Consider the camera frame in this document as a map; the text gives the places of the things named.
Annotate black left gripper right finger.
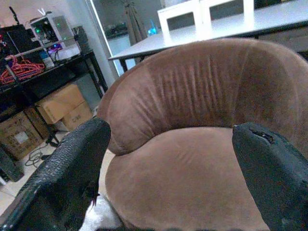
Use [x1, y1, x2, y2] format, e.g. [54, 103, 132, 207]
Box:
[231, 122, 308, 231]

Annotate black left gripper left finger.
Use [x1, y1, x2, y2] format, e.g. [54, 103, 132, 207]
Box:
[0, 117, 112, 231]

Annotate white fluffy pillow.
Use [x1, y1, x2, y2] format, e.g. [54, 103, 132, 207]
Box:
[79, 195, 124, 231]

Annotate brown round suede sofa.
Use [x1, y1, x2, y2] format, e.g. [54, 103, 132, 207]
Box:
[96, 38, 308, 231]

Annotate printed brown cardboard box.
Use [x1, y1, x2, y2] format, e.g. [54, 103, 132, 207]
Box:
[0, 111, 45, 161]

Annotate small brown cardboard box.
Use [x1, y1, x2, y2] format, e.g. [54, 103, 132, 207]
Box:
[61, 101, 94, 132]

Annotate large brown cardboard box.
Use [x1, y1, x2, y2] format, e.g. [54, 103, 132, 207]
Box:
[35, 84, 90, 125]

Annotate black metal shelf rack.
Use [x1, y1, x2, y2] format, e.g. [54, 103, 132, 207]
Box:
[0, 49, 108, 148]

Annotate red clothes hangers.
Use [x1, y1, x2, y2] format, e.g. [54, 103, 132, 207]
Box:
[0, 54, 46, 85]

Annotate white computer case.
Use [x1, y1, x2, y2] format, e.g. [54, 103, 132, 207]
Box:
[29, 13, 78, 52]

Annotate grey long table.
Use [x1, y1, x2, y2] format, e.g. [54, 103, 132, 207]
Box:
[108, 1, 308, 73]

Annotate brown hanging coat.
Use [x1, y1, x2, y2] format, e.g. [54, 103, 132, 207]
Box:
[124, 0, 148, 46]

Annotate black floor cable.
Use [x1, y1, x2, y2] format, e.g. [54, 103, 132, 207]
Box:
[24, 141, 56, 168]

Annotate white cabinet frame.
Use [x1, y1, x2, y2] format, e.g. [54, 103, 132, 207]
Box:
[157, 0, 255, 33]

